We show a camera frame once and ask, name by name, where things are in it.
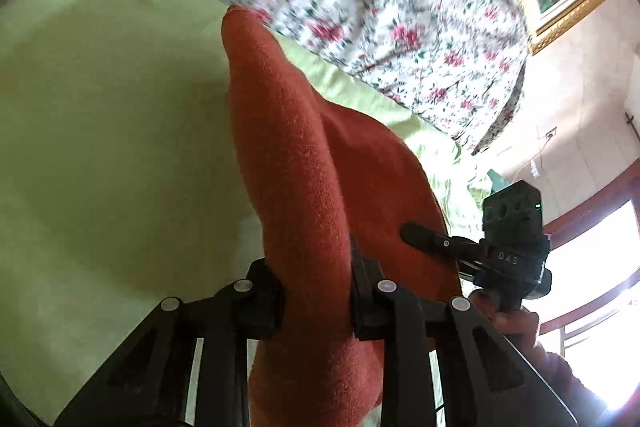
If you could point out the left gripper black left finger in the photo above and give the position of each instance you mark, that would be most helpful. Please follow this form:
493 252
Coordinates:
185 364

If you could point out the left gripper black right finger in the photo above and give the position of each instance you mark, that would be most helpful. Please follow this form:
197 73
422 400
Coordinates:
443 362

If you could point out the red knit sweater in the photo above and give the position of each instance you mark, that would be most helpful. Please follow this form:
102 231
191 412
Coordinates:
325 181

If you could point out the person's right hand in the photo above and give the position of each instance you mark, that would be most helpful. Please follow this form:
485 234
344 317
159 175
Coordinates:
518 322

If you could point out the light green bed sheet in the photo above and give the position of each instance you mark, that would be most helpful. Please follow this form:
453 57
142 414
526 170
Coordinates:
119 182

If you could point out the window with red frame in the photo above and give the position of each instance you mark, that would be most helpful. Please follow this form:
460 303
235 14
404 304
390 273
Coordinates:
591 317

